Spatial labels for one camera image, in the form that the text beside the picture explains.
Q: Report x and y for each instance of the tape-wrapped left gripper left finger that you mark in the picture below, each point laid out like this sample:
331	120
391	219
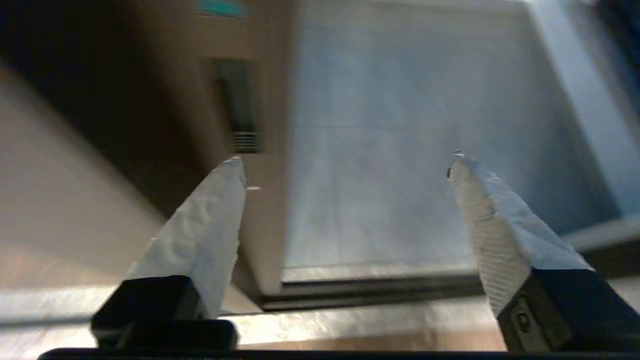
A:
200	240

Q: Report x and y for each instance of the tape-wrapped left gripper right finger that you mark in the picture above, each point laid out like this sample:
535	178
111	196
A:
510	235

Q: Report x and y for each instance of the brown-framed sliding glass door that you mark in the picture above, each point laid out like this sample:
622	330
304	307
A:
275	150

